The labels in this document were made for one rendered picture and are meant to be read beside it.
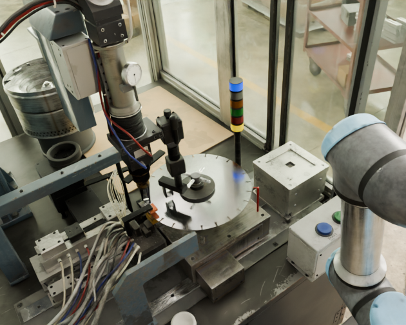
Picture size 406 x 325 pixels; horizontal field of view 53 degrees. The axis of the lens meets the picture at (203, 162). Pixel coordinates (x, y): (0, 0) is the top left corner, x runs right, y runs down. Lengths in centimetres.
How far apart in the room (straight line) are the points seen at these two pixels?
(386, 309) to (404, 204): 38
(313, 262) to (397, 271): 116
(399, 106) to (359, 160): 48
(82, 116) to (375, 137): 68
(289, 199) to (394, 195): 70
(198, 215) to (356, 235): 46
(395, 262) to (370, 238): 147
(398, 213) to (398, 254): 172
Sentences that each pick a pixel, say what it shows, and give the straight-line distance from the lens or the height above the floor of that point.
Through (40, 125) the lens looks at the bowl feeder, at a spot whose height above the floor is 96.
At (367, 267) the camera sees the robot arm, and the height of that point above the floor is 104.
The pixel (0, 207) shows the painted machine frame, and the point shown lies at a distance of 124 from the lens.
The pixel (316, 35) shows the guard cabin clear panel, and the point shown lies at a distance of 129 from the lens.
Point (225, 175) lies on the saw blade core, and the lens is 127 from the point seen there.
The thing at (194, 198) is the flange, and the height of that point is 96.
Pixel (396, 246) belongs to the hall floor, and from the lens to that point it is 242.
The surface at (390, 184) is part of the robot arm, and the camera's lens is 66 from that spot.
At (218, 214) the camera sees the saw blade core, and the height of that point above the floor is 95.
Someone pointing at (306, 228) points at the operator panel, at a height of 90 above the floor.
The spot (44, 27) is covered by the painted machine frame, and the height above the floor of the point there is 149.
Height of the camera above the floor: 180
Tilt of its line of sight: 40 degrees down
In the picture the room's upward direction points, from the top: 6 degrees counter-clockwise
